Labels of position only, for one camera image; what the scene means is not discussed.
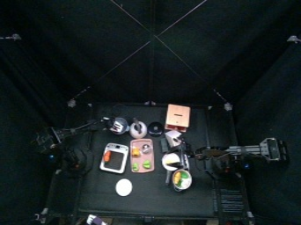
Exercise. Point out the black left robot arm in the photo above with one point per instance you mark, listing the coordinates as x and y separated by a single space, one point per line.
65 143

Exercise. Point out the white plate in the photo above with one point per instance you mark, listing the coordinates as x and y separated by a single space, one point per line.
170 159

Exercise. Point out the black round lid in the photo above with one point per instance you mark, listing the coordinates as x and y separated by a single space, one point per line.
155 129

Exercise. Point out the white tray with black inset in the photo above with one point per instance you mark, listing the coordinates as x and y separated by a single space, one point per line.
114 161

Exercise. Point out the blue-grey bowl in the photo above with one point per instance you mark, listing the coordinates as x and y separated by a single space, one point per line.
126 127

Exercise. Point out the small white toy box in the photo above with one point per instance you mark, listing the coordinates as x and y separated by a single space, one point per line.
171 137

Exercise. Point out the white printed label sheet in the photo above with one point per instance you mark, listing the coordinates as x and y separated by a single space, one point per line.
230 200

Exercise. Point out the light wooden box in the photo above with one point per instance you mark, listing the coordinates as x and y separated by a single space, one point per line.
176 116

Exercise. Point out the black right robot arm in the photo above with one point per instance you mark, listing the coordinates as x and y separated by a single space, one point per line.
242 150

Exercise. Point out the silver frame bracket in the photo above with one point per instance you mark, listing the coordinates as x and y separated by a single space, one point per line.
71 103
150 103
15 37
227 106
293 38

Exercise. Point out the pink cutting board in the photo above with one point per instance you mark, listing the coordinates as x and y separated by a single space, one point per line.
142 158

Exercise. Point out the white toy kettle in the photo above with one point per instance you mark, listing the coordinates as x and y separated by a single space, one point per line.
138 129

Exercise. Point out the orange toy carrot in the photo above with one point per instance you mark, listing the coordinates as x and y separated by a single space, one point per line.
105 156

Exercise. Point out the yellow toy corn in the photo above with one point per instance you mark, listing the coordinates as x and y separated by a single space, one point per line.
176 177

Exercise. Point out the white round disc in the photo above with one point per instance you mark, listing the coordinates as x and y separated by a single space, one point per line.
123 187

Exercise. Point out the green toy vegetable piece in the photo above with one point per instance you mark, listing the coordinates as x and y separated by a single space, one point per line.
147 164
135 167

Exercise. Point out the small silver cup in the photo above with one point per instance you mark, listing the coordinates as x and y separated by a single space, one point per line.
146 148

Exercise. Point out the yellow toy food on plate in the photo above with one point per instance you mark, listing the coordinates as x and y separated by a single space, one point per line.
168 161

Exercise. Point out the yellow toy food piece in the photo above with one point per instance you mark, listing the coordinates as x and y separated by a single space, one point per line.
135 151

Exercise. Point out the green toy vegetable in pot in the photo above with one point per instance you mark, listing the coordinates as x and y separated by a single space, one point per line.
183 175

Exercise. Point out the white purple striped object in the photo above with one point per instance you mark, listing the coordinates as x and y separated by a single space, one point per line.
95 219

